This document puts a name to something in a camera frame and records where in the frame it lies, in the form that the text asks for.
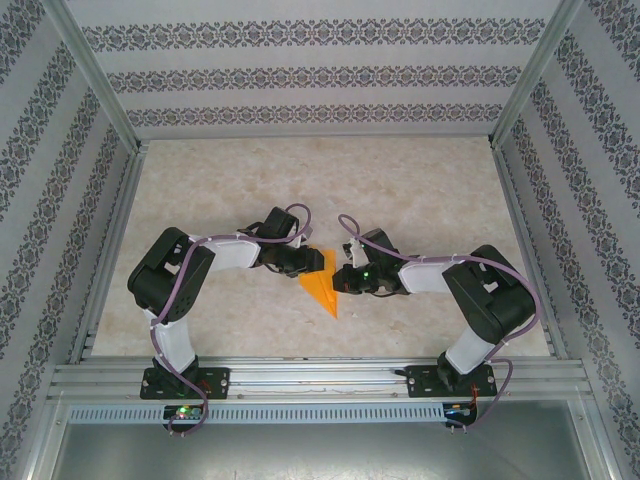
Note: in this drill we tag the orange paper sheet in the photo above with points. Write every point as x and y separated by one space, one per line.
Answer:
322 290

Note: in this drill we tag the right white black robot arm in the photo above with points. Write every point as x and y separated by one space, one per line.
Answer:
425 277

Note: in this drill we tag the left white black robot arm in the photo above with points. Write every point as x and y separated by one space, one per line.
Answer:
230 257

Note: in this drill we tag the grey metal sheet tray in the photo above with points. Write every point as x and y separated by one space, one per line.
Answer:
320 452

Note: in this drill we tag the long aluminium mounting rail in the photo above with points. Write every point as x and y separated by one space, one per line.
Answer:
320 372

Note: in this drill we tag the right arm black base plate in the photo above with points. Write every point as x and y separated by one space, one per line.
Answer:
422 382

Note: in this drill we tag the aluminium table side rail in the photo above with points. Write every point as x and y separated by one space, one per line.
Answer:
112 250
529 250

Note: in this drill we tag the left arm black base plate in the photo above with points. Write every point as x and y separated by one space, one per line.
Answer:
215 382

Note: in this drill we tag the aluminium frame post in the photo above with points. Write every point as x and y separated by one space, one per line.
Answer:
97 75
531 75

